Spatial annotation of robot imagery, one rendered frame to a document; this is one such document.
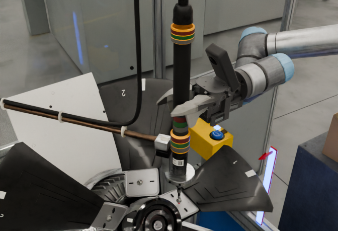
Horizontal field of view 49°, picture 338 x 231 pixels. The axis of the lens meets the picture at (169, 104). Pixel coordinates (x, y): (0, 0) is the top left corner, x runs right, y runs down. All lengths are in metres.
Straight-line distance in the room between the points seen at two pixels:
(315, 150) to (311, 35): 0.59
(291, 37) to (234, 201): 0.44
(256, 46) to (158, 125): 0.34
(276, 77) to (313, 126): 2.51
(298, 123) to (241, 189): 2.39
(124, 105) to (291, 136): 2.40
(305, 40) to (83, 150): 0.67
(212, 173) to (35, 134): 0.49
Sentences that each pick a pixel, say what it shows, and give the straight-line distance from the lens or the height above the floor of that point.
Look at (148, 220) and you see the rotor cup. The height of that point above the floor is 1.24.
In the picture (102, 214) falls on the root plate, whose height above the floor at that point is 1.24.
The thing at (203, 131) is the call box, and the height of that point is 1.07.
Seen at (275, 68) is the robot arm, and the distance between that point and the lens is 0.89.
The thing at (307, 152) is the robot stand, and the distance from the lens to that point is 1.46.
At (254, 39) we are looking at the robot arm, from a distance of 1.04.
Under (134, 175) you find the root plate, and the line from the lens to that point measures 0.91.
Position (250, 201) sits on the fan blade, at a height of 1.15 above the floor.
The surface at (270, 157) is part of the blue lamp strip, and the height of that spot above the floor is 1.16.
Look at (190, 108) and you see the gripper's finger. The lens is 0.72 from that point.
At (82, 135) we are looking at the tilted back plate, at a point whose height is 1.24.
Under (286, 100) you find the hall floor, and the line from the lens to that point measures 3.67.
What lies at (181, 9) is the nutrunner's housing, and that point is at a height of 1.68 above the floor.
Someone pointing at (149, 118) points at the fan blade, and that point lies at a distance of 0.91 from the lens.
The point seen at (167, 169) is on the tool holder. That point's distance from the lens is 0.86.
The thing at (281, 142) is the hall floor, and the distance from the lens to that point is 3.13.
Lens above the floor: 1.89
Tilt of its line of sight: 33 degrees down
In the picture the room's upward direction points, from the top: straight up
